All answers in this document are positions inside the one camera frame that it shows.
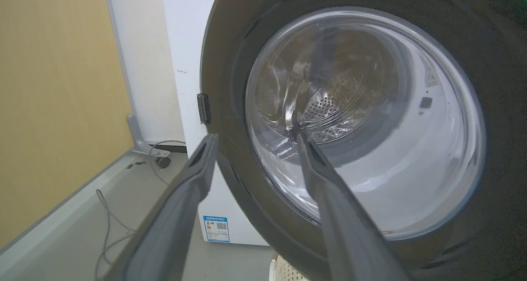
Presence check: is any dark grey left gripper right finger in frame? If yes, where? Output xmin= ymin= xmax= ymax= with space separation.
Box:
xmin=296 ymin=132 xmax=410 ymax=281

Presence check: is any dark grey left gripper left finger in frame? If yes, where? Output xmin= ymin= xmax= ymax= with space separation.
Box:
xmin=104 ymin=133 xmax=219 ymax=281

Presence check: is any dark round washing machine door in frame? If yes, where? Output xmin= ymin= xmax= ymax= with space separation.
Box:
xmin=201 ymin=0 xmax=527 ymax=281

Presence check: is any white washing machine body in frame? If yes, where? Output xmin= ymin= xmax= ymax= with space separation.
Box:
xmin=161 ymin=0 xmax=270 ymax=246

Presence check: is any blue white energy label sticker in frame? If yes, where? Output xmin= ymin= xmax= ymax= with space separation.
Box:
xmin=203 ymin=215 xmax=230 ymax=243

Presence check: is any cream perforated laundry basket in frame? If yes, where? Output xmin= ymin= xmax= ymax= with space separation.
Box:
xmin=269 ymin=254 xmax=309 ymax=281

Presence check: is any grey metal partition foot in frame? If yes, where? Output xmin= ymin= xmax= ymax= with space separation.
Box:
xmin=127 ymin=115 xmax=170 ymax=157

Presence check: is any thin grey floor cable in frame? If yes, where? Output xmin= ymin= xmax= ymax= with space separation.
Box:
xmin=94 ymin=140 xmax=187 ymax=281

